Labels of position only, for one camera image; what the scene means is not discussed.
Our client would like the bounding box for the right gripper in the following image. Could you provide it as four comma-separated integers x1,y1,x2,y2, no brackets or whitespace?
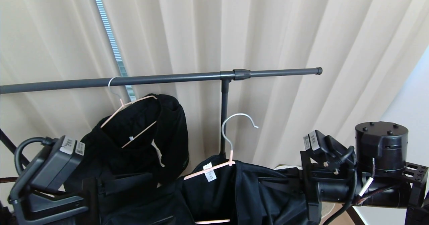
259,151,360,224

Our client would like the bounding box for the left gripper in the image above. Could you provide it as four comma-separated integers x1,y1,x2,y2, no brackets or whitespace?
12,172,159,225

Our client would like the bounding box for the black garment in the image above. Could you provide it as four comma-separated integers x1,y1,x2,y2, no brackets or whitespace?
64,94,190,199
101,155,320,225

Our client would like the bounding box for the pink clothes hanger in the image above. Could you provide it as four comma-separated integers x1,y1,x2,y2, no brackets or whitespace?
183,113,259,225
100,77,159,149

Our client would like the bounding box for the black clothes rack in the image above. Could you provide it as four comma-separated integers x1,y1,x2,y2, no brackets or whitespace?
0,67,323,167

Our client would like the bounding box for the beige curtain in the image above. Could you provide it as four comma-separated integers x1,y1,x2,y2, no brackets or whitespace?
0,0,429,212

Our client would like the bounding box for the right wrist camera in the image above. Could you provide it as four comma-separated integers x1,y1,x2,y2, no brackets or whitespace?
303,130,356,176

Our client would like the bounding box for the black cable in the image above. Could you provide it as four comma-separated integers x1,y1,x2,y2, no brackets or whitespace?
322,146,358,225
14,137,56,176

